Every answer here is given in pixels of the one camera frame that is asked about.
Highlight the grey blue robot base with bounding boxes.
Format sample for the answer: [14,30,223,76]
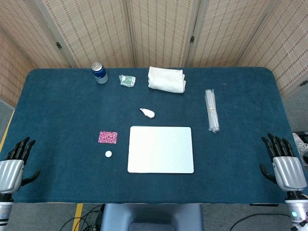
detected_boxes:
[100,203,205,231]

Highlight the green white tissue packet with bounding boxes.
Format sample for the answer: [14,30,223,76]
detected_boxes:
[118,74,136,88]

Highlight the folded white towel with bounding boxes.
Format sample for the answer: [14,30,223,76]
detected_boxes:
[147,66,187,94]

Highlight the pink patterned rectangular packet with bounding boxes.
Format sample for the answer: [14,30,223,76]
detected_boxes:
[98,131,119,144]

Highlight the bamboo folding screen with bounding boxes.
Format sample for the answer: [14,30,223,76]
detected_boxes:
[0,0,308,106]

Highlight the dark blue tablecloth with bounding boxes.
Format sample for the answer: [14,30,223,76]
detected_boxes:
[0,67,302,205]

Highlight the blue soda can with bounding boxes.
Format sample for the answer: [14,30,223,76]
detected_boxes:
[91,62,109,84]

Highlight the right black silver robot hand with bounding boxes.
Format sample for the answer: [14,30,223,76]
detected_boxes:
[259,132,308,192]

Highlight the rolled clear plastic bags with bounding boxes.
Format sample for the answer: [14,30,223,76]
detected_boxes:
[205,89,220,134]

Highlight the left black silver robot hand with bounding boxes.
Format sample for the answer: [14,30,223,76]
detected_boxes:
[0,136,41,194]

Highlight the white sneaker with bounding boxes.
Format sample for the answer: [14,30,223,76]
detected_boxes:
[293,132,308,165]

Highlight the black thin floor cable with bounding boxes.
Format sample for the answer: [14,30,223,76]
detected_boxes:
[230,213,299,231]

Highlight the black floor cables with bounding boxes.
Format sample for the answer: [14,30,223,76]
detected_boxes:
[60,204,106,231]

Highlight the white rectangular board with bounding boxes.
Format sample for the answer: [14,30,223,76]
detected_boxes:
[127,126,194,174]

